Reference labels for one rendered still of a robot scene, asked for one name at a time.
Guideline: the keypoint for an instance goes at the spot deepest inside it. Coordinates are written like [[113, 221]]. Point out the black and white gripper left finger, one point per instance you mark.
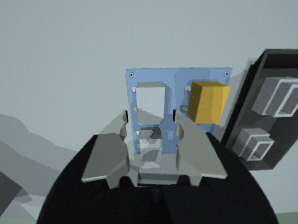
[[97, 167]]

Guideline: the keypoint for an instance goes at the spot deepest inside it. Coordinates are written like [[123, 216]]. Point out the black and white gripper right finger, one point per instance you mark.
[[209, 164]]

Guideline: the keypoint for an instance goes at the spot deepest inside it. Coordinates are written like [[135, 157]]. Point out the yellow block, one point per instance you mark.
[[207, 101]]

